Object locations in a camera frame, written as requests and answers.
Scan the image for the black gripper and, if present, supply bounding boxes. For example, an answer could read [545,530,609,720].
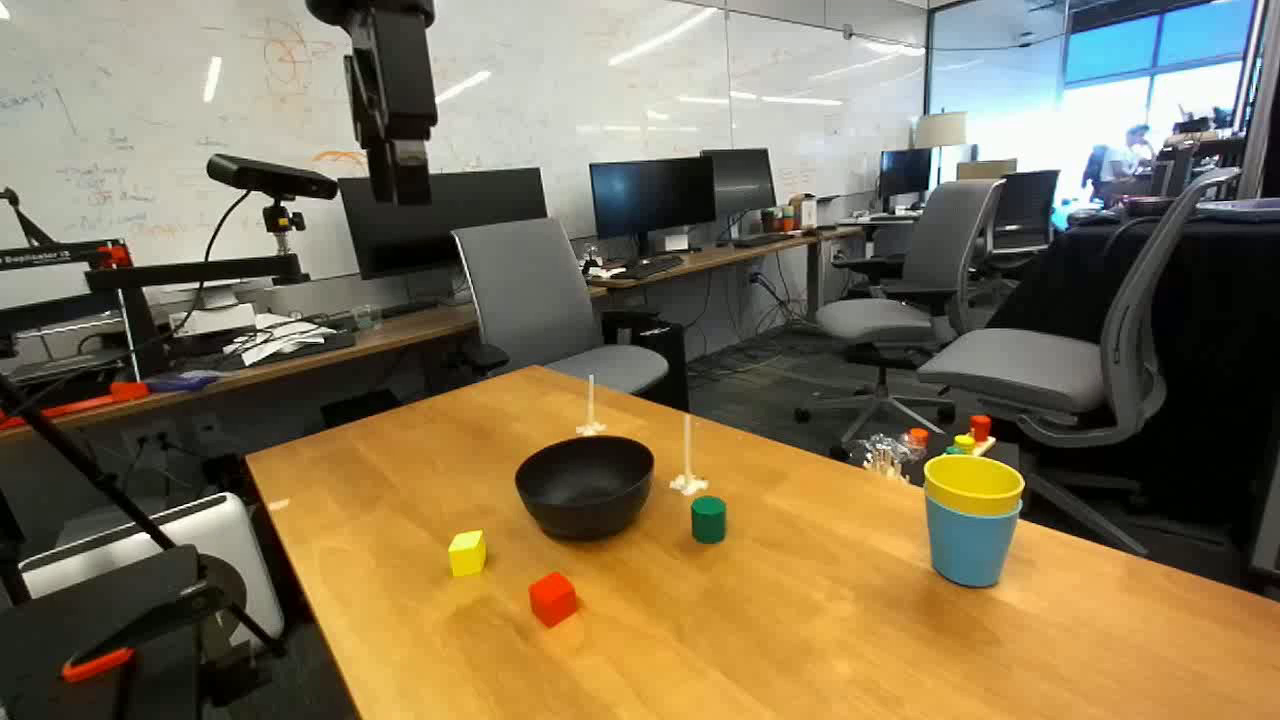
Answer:
[342,7,440,209]

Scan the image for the black bowl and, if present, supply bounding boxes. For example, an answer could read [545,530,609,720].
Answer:
[512,434,662,546]

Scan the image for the yellow block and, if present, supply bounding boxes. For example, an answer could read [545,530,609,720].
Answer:
[443,530,493,579]

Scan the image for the orange block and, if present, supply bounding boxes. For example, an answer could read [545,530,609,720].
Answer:
[526,567,583,632]

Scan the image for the green block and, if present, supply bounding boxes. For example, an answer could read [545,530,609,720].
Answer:
[688,491,731,547]

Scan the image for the long wooden desk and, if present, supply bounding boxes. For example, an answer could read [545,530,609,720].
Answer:
[0,221,873,437]

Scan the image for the grey office chair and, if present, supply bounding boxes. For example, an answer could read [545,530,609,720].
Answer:
[452,215,673,399]
[915,169,1244,555]
[797,175,1009,454]

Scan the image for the white papers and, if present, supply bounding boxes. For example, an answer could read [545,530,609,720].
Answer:
[215,314,342,371]

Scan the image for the clear plastic stand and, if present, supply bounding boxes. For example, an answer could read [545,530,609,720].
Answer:
[669,412,713,499]
[571,371,611,439]

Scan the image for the orange clamp bar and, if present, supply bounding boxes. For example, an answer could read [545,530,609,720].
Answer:
[0,382,158,434]

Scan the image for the black tripod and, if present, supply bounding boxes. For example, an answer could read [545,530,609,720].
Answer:
[0,377,284,720]

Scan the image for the white lamp shade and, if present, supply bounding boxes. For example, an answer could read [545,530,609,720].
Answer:
[910,107,969,151]

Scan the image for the clear plastic bag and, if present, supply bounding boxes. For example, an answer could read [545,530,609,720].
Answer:
[858,429,930,480]

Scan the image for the colourful peg toy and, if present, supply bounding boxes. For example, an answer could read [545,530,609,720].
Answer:
[945,412,999,464]

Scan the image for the yellow plastic cup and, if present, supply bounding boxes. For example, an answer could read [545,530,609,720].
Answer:
[921,454,1028,521]

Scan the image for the blue plastic cup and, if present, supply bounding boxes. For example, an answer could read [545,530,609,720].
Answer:
[925,495,1023,594]

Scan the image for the seated person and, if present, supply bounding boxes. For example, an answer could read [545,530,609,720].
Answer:
[1080,121,1161,204]

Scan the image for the black draped cloth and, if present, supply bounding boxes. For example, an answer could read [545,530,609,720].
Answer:
[993,197,1280,535]

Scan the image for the black stereo camera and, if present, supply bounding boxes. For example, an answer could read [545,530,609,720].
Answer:
[204,150,342,204]

